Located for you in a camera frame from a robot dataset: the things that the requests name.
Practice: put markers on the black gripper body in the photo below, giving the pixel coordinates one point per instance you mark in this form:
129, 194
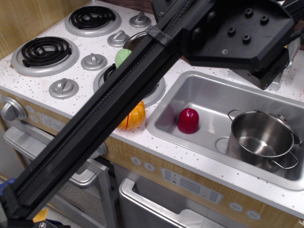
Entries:
264, 78

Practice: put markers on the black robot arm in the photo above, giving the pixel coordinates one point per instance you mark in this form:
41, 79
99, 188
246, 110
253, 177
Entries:
182, 32

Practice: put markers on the steel pot in sink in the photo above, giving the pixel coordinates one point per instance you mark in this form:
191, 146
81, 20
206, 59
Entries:
262, 139

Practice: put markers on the silver sink basin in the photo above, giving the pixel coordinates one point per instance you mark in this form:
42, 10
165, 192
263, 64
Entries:
216, 101

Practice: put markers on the red toy cup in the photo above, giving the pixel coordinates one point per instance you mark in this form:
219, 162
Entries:
188, 121

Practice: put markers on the steel pot lid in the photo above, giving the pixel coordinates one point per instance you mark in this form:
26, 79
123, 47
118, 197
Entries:
134, 41

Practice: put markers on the silver stove knob back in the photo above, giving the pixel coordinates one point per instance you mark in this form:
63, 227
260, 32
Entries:
140, 20

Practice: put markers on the silver stove knob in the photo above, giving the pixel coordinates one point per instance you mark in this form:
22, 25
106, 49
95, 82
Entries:
93, 62
63, 88
118, 39
140, 20

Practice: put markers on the orange toy pumpkin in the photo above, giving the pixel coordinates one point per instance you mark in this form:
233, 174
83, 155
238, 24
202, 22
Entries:
134, 119

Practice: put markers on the green toy vegetable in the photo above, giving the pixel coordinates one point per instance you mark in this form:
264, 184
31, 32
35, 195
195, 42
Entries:
121, 56

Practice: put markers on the back left stove burner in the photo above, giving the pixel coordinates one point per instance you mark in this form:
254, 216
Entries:
92, 21

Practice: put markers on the silver oven knob right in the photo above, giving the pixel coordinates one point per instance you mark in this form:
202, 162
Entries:
101, 150

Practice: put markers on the silver oven knob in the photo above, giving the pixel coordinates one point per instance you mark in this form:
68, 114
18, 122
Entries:
101, 150
12, 110

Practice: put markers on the silver dishwasher door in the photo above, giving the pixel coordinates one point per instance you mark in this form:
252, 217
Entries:
148, 205

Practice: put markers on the silver stove knob front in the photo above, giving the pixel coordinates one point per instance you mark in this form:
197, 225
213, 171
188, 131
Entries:
63, 88

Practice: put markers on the front left stove burner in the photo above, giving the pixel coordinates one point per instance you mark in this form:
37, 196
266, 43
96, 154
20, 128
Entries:
45, 56

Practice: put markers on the silver oven knob left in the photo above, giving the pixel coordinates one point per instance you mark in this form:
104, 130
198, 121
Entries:
12, 110

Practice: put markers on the yellow tape piece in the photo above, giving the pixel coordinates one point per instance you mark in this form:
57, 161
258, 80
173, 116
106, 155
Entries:
41, 216

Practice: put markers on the silver oven door handle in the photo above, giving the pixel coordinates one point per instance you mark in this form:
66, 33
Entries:
30, 144

